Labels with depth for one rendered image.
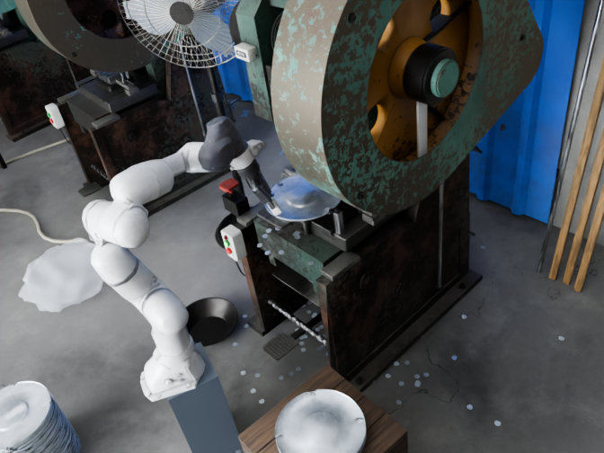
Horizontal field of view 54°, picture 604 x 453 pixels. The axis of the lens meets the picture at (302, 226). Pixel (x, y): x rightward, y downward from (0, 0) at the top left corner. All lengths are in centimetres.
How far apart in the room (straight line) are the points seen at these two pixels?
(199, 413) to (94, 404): 72
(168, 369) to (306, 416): 47
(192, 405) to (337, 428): 51
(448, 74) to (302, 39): 43
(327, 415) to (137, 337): 125
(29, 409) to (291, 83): 161
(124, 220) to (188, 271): 160
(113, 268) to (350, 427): 89
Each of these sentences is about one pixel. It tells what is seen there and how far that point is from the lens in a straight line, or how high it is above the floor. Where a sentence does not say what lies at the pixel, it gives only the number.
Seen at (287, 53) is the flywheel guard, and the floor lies 150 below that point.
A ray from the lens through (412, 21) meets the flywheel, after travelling 170.
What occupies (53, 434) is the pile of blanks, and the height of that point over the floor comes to 22.
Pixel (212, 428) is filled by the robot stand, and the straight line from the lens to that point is 229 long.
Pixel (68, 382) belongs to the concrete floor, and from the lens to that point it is 294.
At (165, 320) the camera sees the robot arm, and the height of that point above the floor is 81.
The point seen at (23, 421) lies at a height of 31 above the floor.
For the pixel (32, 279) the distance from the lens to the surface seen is 328.
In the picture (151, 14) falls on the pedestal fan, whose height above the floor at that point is 129.
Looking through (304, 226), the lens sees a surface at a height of 69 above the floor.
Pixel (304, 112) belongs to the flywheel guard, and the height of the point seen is 138.
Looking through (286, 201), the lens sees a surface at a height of 78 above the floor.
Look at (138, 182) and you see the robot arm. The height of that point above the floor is 120.
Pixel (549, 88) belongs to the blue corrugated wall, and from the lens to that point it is 291.
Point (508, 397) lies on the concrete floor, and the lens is 254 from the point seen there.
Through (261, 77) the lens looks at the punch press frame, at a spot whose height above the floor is 122.
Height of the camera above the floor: 206
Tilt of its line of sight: 39 degrees down
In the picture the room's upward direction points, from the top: 10 degrees counter-clockwise
